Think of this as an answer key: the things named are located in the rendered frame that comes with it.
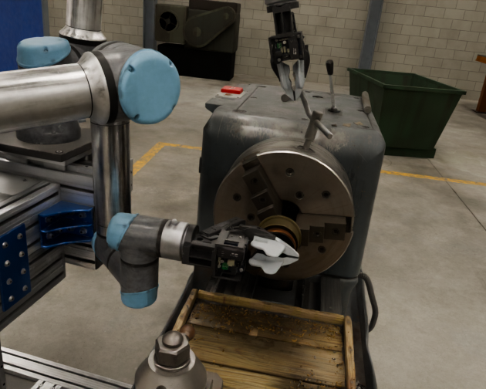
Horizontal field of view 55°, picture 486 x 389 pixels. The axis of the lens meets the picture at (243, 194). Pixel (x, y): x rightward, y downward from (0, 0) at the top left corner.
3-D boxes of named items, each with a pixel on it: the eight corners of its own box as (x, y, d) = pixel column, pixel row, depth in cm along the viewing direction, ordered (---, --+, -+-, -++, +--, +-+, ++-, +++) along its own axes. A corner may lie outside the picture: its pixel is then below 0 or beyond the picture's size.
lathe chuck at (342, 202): (207, 238, 118) (240, 122, 106) (326, 278, 117) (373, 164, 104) (198, 256, 110) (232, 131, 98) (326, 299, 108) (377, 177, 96)
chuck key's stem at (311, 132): (307, 164, 101) (325, 113, 97) (298, 162, 101) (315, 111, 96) (304, 160, 103) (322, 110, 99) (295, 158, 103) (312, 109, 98)
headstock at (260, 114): (227, 180, 183) (236, 79, 168) (349, 198, 177) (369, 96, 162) (185, 252, 128) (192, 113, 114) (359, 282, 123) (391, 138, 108)
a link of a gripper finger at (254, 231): (272, 255, 88) (228, 247, 89) (274, 250, 90) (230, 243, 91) (275, 233, 86) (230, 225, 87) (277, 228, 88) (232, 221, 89)
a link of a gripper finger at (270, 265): (295, 284, 85) (244, 275, 86) (296, 268, 90) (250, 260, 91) (297, 269, 84) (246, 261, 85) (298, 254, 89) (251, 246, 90)
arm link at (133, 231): (120, 241, 97) (120, 203, 93) (171, 249, 95) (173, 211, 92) (104, 259, 89) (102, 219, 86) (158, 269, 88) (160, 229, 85)
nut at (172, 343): (160, 343, 53) (161, 318, 51) (194, 350, 52) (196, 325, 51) (148, 368, 49) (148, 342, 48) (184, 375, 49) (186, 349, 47)
